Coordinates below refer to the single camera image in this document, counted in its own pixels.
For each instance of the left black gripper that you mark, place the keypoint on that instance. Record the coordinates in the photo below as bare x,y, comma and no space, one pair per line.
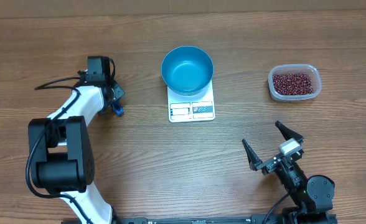
119,90

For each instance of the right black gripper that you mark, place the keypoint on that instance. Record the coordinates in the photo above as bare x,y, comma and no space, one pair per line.
269,165

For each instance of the red measuring scoop blue handle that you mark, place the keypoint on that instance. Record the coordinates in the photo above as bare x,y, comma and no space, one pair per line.
118,109

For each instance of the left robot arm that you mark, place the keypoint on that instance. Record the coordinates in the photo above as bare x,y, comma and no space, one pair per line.
60,162

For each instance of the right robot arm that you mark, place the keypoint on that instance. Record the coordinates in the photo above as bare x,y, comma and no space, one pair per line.
308,199

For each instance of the white digital kitchen scale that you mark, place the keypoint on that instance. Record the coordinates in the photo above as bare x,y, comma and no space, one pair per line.
184,109

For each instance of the blue bowl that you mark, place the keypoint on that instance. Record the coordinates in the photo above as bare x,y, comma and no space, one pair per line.
187,70

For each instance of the clear plastic container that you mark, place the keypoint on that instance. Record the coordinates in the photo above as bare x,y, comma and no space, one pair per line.
295,68

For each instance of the red beans in container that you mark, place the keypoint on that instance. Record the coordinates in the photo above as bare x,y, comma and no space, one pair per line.
292,84

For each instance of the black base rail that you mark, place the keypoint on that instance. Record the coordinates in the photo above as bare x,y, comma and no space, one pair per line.
198,220

